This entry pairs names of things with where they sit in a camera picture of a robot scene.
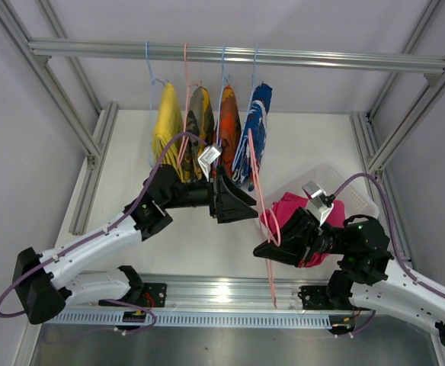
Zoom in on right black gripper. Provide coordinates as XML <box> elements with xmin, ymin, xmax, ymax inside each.
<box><xmin>251</xmin><ymin>206</ymin><xmax>348</xmax><ymax>268</ymax></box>

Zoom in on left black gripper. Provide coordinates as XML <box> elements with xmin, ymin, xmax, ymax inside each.
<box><xmin>162</xmin><ymin>165</ymin><xmax>258</xmax><ymax>223</ymax></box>

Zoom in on pink wire hanger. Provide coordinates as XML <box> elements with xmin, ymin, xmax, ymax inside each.
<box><xmin>248</xmin><ymin>129</ymin><xmax>280</xmax><ymax>309</ymax></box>

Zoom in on pink trousers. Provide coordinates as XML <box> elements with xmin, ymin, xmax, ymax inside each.
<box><xmin>258</xmin><ymin>191</ymin><xmax>347</xmax><ymax>269</ymax></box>

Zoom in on white plastic basket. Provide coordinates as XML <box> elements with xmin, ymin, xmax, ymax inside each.
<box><xmin>252</xmin><ymin>162</ymin><xmax>380</xmax><ymax>233</ymax></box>

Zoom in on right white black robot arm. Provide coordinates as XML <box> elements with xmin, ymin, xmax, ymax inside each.
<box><xmin>253</xmin><ymin>208</ymin><xmax>445</xmax><ymax>347</ymax></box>

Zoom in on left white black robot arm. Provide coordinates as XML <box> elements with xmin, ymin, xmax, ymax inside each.
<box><xmin>12</xmin><ymin>165</ymin><xmax>258</xmax><ymax>325</ymax></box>

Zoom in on orange camouflage trousers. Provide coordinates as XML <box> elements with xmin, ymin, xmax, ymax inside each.
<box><xmin>219</xmin><ymin>85</ymin><xmax>242</xmax><ymax>178</ymax></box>

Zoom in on blue white patterned trousers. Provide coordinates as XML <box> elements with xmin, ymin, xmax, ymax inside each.
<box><xmin>232</xmin><ymin>82</ymin><xmax>273</xmax><ymax>191</ymax></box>

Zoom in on green camouflage trousers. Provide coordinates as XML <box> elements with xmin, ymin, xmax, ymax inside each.
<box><xmin>180</xmin><ymin>86</ymin><xmax>215</xmax><ymax>182</ymax></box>

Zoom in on yellow trousers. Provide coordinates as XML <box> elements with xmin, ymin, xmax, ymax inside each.
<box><xmin>152</xmin><ymin>82</ymin><xmax>186</xmax><ymax>181</ymax></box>

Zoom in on blue hanger with blue trousers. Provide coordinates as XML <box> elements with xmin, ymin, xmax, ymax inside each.
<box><xmin>232</xmin><ymin>46</ymin><xmax>260</xmax><ymax>187</ymax></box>

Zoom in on light blue hanger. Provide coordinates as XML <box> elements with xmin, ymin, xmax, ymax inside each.
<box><xmin>145</xmin><ymin>40</ymin><xmax>169</xmax><ymax>169</ymax></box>

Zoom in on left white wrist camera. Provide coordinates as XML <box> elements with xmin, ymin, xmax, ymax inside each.
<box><xmin>197</xmin><ymin>143</ymin><xmax>222</xmax><ymax>181</ymax></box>

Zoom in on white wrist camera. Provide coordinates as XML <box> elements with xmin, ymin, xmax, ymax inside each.
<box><xmin>302</xmin><ymin>181</ymin><xmax>334</xmax><ymax>226</ymax></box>
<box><xmin>197</xmin><ymin>143</ymin><xmax>222</xmax><ymax>181</ymax></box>

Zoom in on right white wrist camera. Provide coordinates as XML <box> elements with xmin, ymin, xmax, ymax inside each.
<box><xmin>302</xmin><ymin>181</ymin><xmax>334</xmax><ymax>226</ymax></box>

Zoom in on white slotted cable duct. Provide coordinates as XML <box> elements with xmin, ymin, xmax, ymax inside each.
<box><xmin>48</xmin><ymin>310</ymin><xmax>331</xmax><ymax>329</ymax></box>

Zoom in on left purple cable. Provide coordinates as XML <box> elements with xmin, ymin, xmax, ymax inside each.
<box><xmin>0</xmin><ymin>132</ymin><xmax>208</xmax><ymax>319</ymax></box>

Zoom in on purple cable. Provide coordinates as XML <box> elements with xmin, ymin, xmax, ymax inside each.
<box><xmin>331</xmin><ymin>172</ymin><xmax>445</xmax><ymax>310</ymax></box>
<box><xmin>0</xmin><ymin>132</ymin><xmax>208</xmax><ymax>319</ymax></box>

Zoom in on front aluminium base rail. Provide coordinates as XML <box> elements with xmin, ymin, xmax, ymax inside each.
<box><xmin>27</xmin><ymin>271</ymin><xmax>443</xmax><ymax>314</ymax></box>

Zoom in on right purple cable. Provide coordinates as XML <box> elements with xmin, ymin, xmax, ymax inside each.
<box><xmin>331</xmin><ymin>172</ymin><xmax>445</xmax><ymax>310</ymax></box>

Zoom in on aluminium frame structure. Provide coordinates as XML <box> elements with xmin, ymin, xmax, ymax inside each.
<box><xmin>0</xmin><ymin>0</ymin><xmax>445</xmax><ymax>366</ymax></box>

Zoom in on aluminium hanging rail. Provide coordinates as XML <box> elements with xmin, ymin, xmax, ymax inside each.
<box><xmin>28</xmin><ymin>38</ymin><xmax>445</xmax><ymax>75</ymax></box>

